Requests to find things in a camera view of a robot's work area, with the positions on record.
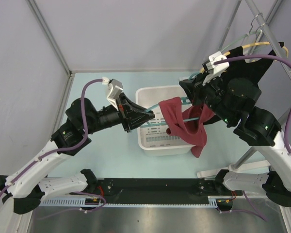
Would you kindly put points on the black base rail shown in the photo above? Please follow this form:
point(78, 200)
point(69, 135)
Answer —
point(161, 188)

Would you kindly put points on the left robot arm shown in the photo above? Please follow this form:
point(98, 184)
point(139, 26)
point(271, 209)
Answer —
point(27, 188)

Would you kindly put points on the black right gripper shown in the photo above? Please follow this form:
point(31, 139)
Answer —
point(194, 87)

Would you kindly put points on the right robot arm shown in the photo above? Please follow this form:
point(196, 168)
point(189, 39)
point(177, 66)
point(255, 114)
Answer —
point(233, 101)

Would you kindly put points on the teal plastic hanger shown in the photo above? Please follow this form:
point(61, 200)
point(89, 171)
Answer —
point(171, 111)

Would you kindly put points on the pale green plastic hanger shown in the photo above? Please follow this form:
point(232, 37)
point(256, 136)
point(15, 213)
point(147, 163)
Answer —
point(241, 38)

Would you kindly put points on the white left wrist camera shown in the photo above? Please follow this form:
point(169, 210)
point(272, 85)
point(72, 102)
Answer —
point(113, 90)

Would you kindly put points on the metal clothes rack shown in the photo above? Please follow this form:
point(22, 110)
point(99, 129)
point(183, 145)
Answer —
point(242, 165)

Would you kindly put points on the red tank top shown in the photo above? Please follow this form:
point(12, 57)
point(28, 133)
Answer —
point(193, 132)

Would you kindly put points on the white plastic basket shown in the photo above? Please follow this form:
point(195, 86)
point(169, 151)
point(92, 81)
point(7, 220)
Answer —
point(152, 136)

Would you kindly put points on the black tank top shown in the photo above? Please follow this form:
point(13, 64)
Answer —
point(253, 72)

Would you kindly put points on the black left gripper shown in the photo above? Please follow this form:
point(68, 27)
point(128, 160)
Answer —
point(132, 113)

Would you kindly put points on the white cable duct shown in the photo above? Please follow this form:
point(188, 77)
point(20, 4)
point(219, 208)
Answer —
point(146, 201)

